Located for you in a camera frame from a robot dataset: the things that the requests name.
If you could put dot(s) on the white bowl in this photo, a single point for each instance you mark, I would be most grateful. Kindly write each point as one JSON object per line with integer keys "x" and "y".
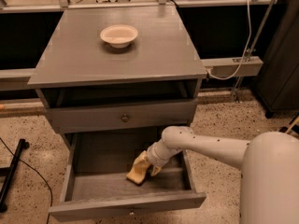
{"x": 119, "y": 36}

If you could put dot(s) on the dark cabinet at right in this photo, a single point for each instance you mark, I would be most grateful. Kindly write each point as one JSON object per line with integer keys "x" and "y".
{"x": 277, "y": 85}

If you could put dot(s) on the brass drawer knob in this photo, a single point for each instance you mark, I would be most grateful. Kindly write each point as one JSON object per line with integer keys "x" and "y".
{"x": 125, "y": 118}

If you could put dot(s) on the grey wooden cabinet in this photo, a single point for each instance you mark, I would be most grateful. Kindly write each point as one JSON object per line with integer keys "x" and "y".
{"x": 72, "y": 36}

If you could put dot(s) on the black wheeled stand base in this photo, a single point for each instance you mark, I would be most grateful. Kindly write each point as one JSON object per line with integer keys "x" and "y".
{"x": 293, "y": 126}

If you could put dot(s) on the black stand leg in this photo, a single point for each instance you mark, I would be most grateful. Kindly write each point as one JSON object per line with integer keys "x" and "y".
{"x": 8, "y": 172}

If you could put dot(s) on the grey metal rail frame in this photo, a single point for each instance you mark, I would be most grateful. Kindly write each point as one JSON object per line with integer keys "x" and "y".
{"x": 230, "y": 66}

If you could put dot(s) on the closed grey top drawer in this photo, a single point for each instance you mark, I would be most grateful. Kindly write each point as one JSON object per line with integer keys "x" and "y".
{"x": 108, "y": 117}

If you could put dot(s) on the yellow sponge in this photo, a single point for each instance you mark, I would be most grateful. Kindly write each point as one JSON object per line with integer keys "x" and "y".
{"x": 136, "y": 177}

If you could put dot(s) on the open grey middle drawer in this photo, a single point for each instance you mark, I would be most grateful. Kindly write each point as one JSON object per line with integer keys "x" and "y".
{"x": 96, "y": 186}

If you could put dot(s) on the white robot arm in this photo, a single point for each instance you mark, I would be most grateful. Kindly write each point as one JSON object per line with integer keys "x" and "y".
{"x": 269, "y": 165}

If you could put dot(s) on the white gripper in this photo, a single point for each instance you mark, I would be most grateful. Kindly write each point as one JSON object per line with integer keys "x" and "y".
{"x": 154, "y": 159}

